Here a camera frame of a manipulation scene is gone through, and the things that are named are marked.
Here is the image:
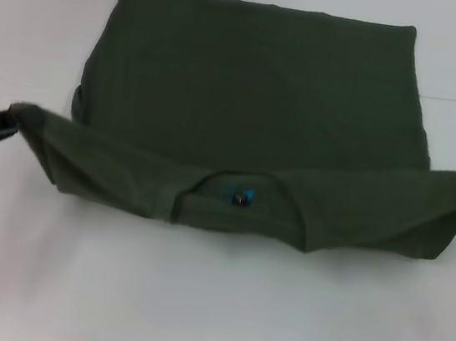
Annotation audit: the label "dark green FREE! t-shirt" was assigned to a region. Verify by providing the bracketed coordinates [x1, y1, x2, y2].
[7, 0, 456, 275]

